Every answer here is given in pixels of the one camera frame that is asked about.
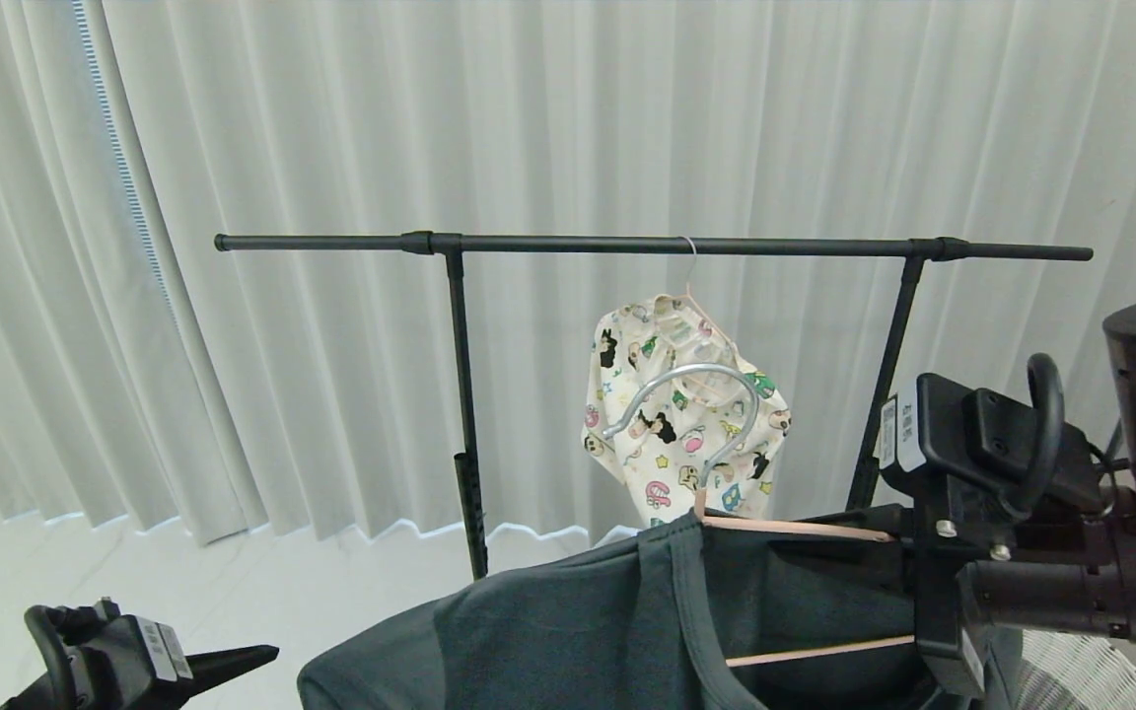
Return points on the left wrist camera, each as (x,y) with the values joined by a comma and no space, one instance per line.
(124,656)

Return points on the dark grey T-shirt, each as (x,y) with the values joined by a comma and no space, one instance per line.
(548,641)

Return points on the white laundry basket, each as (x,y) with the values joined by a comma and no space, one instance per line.
(1081,680)

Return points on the cream printed garment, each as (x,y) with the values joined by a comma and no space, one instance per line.
(647,463)

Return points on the white curtain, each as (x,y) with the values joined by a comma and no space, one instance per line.
(331,118)

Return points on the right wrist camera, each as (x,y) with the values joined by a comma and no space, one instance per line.
(962,434)

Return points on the pink clothes hanger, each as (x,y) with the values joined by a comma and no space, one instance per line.
(696,371)
(689,281)

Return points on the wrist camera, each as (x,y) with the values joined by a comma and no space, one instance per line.
(124,656)
(962,434)

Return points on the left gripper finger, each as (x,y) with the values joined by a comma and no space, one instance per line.
(223,666)

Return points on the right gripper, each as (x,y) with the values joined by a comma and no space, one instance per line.
(1051,597)

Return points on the black clothes rack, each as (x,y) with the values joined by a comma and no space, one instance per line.
(548,244)

